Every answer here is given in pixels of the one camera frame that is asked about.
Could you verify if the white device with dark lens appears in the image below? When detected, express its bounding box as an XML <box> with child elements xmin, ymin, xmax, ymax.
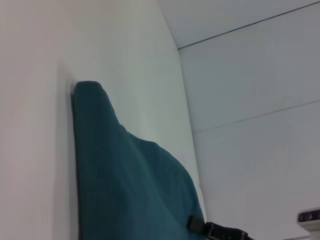
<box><xmin>296</xmin><ymin>208</ymin><xmax>320</xmax><ymax>233</ymax></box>

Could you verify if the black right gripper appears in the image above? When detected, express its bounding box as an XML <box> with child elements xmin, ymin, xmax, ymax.
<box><xmin>187</xmin><ymin>215</ymin><xmax>251</xmax><ymax>240</ymax></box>

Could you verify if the teal blue t-shirt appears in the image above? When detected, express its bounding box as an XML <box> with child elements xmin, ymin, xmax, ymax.
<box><xmin>71</xmin><ymin>80</ymin><xmax>207</xmax><ymax>240</ymax></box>

